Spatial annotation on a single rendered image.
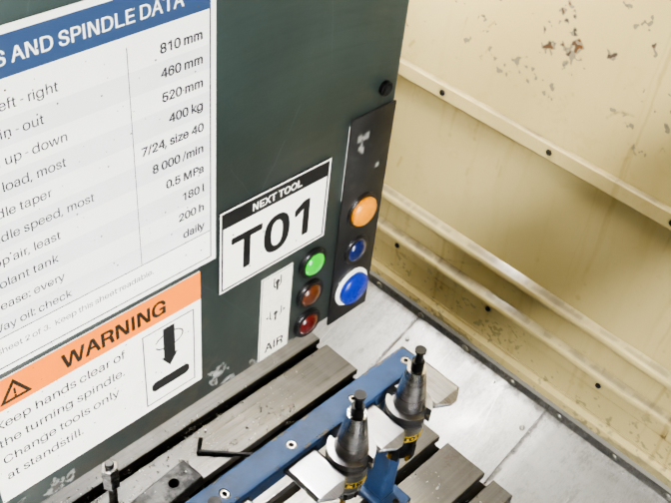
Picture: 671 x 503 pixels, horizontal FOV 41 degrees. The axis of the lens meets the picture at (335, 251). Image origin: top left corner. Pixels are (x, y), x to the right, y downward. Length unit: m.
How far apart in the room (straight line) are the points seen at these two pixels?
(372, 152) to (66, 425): 0.28
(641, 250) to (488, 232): 0.30
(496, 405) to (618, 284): 0.39
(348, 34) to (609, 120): 0.86
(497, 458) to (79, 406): 1.23
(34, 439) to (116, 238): 0.14
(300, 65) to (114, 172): 0.14
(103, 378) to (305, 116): 0.21
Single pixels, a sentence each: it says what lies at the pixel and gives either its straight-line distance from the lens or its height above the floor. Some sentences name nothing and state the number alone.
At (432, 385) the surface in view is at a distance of 1.26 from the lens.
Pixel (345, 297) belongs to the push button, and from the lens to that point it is 0.73.
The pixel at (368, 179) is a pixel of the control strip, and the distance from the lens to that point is 0.67.
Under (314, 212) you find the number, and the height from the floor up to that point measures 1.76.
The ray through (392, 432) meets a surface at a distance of 1.20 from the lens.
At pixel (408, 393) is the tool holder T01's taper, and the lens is 1.18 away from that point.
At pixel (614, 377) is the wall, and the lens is 1.63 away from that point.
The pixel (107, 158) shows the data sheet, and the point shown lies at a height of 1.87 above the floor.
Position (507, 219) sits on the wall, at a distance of 1.60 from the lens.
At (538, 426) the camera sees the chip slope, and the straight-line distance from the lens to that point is 1.75.
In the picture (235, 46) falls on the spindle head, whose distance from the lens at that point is 0.51.
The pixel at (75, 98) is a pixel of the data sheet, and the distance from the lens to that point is 0.46.
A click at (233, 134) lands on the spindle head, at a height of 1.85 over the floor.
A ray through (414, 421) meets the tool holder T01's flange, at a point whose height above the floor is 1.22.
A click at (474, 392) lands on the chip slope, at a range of 1.78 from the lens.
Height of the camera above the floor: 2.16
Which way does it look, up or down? 41 degrees down
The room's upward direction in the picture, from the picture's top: 7 degrees clockwise
